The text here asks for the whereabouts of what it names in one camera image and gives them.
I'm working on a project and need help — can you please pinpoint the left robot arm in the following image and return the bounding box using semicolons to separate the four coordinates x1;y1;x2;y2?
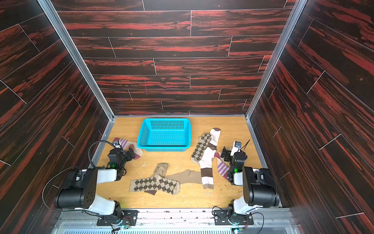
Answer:
54;147;135;219

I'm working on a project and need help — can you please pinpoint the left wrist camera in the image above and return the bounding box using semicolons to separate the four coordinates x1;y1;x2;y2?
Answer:
113;140;122;149

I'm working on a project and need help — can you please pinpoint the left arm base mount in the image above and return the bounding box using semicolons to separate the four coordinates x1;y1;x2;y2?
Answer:
96;210;139;227

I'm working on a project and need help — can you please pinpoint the argyle sock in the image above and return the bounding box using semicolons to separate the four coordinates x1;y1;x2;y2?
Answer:
130;175;180;195
191;133;211;164

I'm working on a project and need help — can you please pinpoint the purple striped sock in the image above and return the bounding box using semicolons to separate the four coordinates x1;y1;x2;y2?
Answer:
112;137;143;160
214;152;229;180

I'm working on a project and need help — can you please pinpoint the purple striped sock left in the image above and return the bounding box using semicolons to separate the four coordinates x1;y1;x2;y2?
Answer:
112;137;143;160

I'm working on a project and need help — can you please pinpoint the tan ribbed sock front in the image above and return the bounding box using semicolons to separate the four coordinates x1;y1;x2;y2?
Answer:
165;170;202;184

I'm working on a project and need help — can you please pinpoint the white brown striped sock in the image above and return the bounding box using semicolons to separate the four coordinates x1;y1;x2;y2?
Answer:
199;128;221;189

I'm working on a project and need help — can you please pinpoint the purple striped sock right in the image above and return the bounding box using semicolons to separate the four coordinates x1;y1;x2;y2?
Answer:
214;152;229;180

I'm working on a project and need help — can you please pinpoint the metal front rail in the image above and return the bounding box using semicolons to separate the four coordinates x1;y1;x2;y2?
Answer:
52;208;302;234

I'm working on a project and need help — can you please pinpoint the turquoise plastic basket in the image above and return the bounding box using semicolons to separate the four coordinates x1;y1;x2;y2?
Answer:
137;118;191;152

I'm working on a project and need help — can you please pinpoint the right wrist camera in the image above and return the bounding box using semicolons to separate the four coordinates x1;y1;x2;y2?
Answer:
230;141;242;156

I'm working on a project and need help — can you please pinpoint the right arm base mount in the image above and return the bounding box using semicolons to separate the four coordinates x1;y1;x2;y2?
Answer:
212;206;254;226

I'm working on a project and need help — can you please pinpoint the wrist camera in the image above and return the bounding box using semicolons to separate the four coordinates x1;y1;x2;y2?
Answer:
113;140;122;149
230;141;242;156

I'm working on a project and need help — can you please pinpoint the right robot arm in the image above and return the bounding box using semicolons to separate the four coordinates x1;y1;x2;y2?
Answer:
217;147;280;217

